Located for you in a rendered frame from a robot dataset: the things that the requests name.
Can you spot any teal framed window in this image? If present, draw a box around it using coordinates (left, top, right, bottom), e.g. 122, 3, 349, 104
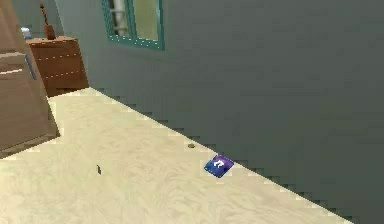
100, 0, 166, 52

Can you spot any pale blue small object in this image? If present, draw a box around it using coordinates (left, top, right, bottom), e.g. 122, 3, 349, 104
20, 26, 33, 40

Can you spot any blue flat box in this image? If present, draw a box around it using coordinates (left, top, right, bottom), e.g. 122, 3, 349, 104
203, 153, 235, 179

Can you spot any light brown wooden cupboard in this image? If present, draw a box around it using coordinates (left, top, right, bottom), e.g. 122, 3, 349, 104
0, 0, 62, 160

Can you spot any brown vase with stem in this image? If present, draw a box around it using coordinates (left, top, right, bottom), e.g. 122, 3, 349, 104
39, 3, 57, 41

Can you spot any reddish brown chest of drawers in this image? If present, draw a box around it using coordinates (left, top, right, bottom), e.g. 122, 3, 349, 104
26, 35, 90, 98

